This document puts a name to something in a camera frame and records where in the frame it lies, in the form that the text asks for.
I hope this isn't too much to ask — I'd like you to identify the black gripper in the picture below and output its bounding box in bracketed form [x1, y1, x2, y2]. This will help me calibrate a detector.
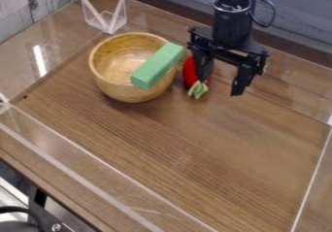
[188, 1, 269, 96]

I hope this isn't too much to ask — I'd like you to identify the clear acrylic stand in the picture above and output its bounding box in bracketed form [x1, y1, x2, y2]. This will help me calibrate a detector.
[80, 0, 126, 34]

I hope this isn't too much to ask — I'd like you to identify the clear acrylic tray wall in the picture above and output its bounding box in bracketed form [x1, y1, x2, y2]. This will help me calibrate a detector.
[0, 93, 216, 232]

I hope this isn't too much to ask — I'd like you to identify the black metal clamp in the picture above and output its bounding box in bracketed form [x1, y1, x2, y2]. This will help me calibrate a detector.
[25, 190, 76, 232]

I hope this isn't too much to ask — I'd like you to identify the black cable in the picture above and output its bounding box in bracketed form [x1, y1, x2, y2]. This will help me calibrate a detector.
[0, 204, 40, 224]

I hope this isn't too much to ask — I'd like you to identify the brown wooden bowl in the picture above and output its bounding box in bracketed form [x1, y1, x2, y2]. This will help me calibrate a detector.
[88, 32, 176, 103]

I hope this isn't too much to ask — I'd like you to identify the green rectangular block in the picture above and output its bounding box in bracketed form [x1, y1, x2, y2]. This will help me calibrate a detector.
[129, 43, 184, 90]

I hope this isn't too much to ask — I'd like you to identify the red toy strawberry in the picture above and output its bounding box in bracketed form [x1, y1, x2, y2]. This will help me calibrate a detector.
[182, 56, 209, 99]

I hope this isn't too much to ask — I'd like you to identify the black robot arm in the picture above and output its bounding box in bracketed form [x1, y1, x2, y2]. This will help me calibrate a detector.
[188, 0, 273, 99]

